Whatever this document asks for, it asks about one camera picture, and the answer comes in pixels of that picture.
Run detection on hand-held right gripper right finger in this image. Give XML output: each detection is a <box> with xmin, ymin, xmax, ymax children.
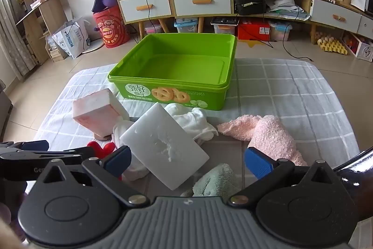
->
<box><xmin>229</xmin><ymin>147</ymin><xmax>342</xmax><ymax>207</ymax></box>

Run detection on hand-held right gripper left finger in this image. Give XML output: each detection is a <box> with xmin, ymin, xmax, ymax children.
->
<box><xmin>37</xmin><ymin>145</ymin><xmax>150</xmax><ymax>207</ymax></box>

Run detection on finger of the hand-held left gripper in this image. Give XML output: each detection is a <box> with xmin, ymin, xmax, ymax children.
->
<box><xmin>0</xmin><ymin>140</ymin><xmax>50</xmax><ymax>153</ymax></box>
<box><xmin>0</xmin><ymin>146</ymin><xmax>97</xmax><ymax>164</ymax></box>

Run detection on red white santa plush toy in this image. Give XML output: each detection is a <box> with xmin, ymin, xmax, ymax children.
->
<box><xmin>87</xmin><ymin>120</ymin><xmax>150</xmax><ymax>182</ymax></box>

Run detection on green fluffy towel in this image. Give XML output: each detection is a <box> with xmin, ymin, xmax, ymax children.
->
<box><xmin>181</xmin><ymin>163</ymin><xmax>243</xmax><ymax>197</ymax></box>

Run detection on white foam board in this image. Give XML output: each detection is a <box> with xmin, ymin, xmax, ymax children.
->
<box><xmin>119</xmin><ymin>102</ymin><xmax>210</xmax><ymax>190</ymax></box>

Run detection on pink white sponge block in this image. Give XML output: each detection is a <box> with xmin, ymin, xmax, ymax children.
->
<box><xmin>72</xmin><ymin>88</ymin><xmax>130</xmax><ymax>136</ymax></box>

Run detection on white cloth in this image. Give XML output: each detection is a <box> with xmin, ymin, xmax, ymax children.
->
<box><xmin>166</xmin><ymin>103</ymin><xmax>219</xmax><ymax>147</ymax></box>

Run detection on green plastic cookie box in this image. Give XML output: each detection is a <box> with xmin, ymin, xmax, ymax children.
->
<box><xmin>108</xmin><ymin>33</ymin><xmax>238</xmax><ymax>111</ymax></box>

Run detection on person's left hand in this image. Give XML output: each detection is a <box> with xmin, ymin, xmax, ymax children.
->
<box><xmin>0</xmin><ymin>183</ymin><xmax>28</xmax><ymax>249</ymax></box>

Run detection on pink fluffy sock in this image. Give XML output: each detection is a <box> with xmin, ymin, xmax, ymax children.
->
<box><xmin>217</xmin><ymin>114</ymin><xmax>308</xmax><ymax>167</ymax></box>

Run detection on white checked tablecloth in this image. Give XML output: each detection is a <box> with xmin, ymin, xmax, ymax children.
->
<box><xmin>26</xmin><ymin>58</ymin><xmax>361</xmax><ymax>200</ymax></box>

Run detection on black glossy object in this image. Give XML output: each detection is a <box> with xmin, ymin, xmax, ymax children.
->
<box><xmin>332</xmin><ymin>146</ymin><xmax>373</xmax><ymax>222</ymax></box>

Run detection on white round stand base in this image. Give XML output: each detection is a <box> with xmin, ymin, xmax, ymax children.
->
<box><xmin>82</xmin><ymin>39</ymin><xmax>105</xmax><ymax>54</ymax></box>

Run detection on white printed shopping bag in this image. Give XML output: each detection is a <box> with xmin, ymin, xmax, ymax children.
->
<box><xmin>52</xmin><ymin>17</ymin><xmax>91</xmax><ymax>59</ymax></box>

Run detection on grey curtain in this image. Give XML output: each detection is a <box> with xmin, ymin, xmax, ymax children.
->
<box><xmin>0</xmin><ymin>0</ymin><xmax>38</xmax><ymax>83</ymax></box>

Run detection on red printed bucket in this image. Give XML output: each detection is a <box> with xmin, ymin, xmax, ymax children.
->
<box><xmin>93</xmin><ymin>5</ymin><xmax>131</xmax><ymax>49</ymax></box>

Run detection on wooden desk shelf unit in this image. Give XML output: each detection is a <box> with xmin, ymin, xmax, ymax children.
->
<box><xmin>14</xmin><ymin>0</ymin><xmax>73</xmax><ymax>63</ymax></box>

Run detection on red cardboard box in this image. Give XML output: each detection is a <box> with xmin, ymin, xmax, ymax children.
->
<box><xmin>237</xmin><ymin>20</ymin><xmax>273</xmax><ymax>41</ymax></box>

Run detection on clear box pastel contents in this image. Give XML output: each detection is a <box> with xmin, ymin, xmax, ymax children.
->
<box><xmin>269</xmin><ymin>22</ymin><xmax>293</xmax><ymax>41</ymax></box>

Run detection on clear box pink contents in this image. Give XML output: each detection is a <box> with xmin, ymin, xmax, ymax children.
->
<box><xmin>144</xmin><ymin>20</ymin><xmax>169</xmax><ymax>34</ymax></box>

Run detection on yellow egg tray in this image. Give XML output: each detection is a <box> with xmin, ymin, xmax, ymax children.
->
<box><xmin>316</xmin><ymin>35</ymin><xmax>349</xmax><ymax>55</ymax></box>

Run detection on clear box black lid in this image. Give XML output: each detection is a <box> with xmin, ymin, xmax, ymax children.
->
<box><xmin>210</xmin><ymin>17</ymin><xmax>240</xmax><ymax>35</ymax></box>

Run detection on clear box blue lid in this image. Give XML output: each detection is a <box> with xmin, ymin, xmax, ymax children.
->
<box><xmin>174</xmin><ymin>18</ymin><xmax>199</xmax><ymax>34</ymax></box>

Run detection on white lattice toy box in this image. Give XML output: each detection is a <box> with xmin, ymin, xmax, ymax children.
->
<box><xmin>342</xmin><ymin>32</ymin><xmax>373</xmax><ymax>63</ymax></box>

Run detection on pile of white clothes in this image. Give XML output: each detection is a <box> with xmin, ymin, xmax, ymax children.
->
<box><xmin>266</xmin><ymin>0</ymin><xmax>311</xmax><ymax>20</ymax></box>

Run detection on black bag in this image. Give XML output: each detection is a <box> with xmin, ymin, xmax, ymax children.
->
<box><xmin>234</xmin><ymin>0</ymin><xmax>266</xmax><ymax>16</ymax></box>

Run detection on black cable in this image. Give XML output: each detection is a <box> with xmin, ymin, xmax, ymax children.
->
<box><xmin>281</xmin><ymin>0</ymin><xmax>314</xmax><ymax>62</ymax></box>
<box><xmin>132</xmin><ymin>0</ymin><xmax>164</xmax><ymax>44</ymax></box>

